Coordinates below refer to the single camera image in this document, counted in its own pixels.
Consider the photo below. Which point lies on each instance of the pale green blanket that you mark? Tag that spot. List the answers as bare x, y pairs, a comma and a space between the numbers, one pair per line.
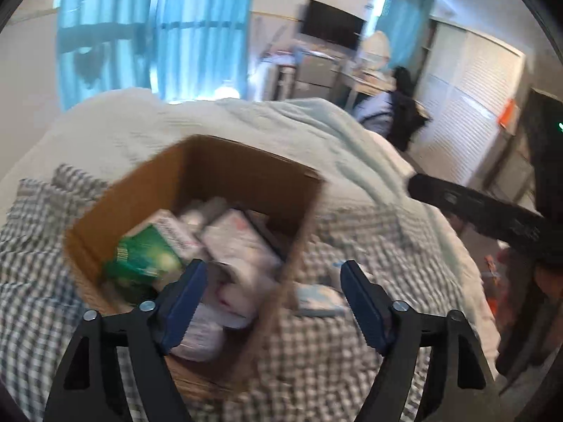
308, 132

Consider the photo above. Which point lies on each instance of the brown cardboard box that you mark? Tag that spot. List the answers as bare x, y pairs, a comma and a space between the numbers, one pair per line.
246, 171

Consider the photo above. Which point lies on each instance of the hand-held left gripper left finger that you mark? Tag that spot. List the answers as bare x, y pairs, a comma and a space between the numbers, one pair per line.
184, 303

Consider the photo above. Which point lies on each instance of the round mirror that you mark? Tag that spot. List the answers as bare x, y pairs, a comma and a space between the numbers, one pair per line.
376, 48

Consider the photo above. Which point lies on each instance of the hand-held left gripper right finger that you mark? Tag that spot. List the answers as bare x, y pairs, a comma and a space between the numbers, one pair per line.
365, 307

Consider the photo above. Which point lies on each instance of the grey checked bed sheet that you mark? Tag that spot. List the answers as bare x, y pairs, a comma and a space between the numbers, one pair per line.
308, 360

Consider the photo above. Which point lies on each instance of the white louvred wardrobe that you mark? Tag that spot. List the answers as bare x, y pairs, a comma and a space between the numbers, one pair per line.
466, 96

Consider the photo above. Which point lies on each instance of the wooden dressing desk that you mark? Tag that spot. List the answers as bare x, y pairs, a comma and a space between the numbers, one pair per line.
367, 81

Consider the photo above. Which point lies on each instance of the blue curtain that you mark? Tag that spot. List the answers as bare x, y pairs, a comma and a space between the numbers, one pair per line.
409, 9
105, 9
202, 17

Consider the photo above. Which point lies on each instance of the green white medicine box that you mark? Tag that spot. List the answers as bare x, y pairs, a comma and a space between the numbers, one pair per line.
145, 255

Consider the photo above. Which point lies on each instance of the orange tag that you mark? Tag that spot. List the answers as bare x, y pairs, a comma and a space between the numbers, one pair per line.
506, 116

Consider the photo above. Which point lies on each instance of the black clothes pile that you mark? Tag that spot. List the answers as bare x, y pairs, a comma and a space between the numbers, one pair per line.
404, 110

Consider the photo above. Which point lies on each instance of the black television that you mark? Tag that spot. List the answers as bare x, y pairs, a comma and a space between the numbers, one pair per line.
334, 24

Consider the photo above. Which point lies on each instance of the blue white mask packet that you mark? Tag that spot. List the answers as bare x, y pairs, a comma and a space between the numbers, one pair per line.
319, 299

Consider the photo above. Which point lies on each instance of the blue white striped garment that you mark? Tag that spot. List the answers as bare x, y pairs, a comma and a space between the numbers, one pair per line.
374, 112

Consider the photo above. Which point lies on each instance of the grey drawer cabinet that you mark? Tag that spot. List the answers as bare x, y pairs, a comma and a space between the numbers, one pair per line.
316, 74

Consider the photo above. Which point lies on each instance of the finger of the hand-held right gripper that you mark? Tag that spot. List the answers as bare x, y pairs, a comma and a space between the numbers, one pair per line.
475, 209

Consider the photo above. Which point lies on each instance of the white pink printed packet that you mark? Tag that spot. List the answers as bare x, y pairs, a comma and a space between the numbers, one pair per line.
237, 237

